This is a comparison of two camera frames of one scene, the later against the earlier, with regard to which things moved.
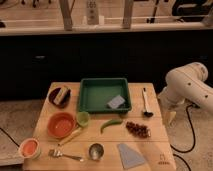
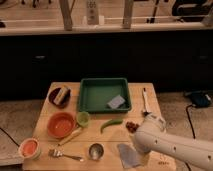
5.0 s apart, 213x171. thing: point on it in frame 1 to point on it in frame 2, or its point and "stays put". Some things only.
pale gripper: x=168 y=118 to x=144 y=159
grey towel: x=128 y=157 stays put
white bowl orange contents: x=30 y=148 stays put
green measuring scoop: x=82 y=120 stays put
